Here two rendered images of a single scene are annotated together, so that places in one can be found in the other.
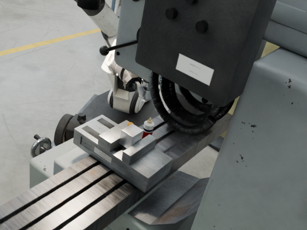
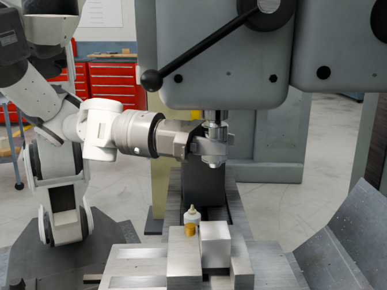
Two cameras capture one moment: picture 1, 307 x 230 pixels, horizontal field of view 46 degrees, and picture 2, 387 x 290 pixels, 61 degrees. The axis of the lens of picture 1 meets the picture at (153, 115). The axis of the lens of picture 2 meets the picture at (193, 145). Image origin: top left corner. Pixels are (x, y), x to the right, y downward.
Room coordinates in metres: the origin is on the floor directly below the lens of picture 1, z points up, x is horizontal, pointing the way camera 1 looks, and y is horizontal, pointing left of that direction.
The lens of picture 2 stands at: (0.60, 0.37, 1.42)
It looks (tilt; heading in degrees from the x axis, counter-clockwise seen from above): 19 degrees down; 328
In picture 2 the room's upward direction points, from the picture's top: straight up
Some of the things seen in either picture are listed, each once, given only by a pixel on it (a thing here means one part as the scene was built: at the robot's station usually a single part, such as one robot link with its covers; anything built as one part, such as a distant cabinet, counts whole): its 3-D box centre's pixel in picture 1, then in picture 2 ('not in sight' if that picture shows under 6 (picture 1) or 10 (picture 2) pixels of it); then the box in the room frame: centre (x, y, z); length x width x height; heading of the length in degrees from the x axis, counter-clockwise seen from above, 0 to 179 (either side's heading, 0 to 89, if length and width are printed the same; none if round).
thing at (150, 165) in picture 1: (122, 146); (197, 271); (1.03, 0.09, 0.99); 0.35 x 0.15 x 0.11; 60
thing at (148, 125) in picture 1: (148, 128); (192, 225); (1.18, 0.01, 0.99); 0.04 x 0.04 x 0.11
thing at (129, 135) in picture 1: (131, 137); (213, 243); (1.02, 0.06, 1.05); 0.06 x 0.05 x 0.06; 150
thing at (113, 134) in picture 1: (118, 135); (183, 256); (1.05, 0.11, 1.02); 0.15 x 0.06 x 0.04; 150
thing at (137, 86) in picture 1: (138, 89); (208, 148); (1.03, 0.06, 1.23); 0.06 x 0.02 x 0.03; 38
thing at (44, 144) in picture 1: (45, 151); not in sight; (1.31, 0.47, 0.63); 0.16 x 0.12 x 0.12; 59
